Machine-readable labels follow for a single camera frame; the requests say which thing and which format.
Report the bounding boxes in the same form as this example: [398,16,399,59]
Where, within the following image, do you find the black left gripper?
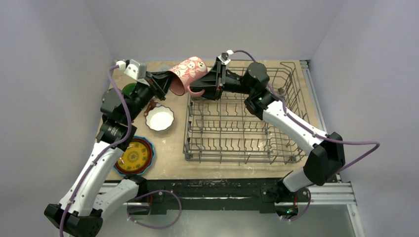
[124,71,175,123]

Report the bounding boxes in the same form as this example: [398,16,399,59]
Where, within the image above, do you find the pink ghost mug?
[169,56,208,97]

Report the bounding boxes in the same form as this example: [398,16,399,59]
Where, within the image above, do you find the green inside floral mug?
[122,83,136,96]

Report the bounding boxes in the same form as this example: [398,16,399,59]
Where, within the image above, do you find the white scalloped bowl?
[145,106,174,131]

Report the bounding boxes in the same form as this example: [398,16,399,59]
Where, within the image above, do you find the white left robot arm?
[44,72,174,237]

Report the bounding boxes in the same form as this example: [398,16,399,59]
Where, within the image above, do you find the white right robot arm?
[187,61,345,201]

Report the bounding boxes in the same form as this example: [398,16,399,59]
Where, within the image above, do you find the clear plastic box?
[156,63,173,72]

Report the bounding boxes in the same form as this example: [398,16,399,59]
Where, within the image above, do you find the brown faucet toy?
[144,99,158,117]

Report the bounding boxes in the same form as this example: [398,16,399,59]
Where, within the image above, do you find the blue scalloped plate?
[112,135,157,177]

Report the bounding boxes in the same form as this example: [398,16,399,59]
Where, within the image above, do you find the yellow patterned plate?
[118,140,152,172]

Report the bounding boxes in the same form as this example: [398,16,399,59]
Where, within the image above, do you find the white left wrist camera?
[116,59,147,81]

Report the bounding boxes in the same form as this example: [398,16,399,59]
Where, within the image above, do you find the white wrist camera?
[217,50,234,65]
[116,59,147,81]

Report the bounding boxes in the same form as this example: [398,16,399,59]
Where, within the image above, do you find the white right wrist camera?
[217,50,234,65]

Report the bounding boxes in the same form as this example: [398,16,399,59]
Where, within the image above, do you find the grey wire dish rack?
[183,61,310,165]

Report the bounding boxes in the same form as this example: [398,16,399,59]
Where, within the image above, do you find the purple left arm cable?
[59,64,133,237]

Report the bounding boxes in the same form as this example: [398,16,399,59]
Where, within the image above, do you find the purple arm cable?
[59,64,133,237]
[229,49,381,174]

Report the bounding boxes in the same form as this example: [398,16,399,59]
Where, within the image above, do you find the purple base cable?
[126,190,182,230]

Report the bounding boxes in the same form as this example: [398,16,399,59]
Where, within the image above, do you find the black table front rail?
[115,177,331,215]

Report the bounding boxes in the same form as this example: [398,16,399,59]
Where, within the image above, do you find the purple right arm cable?
[229,49,381,174]

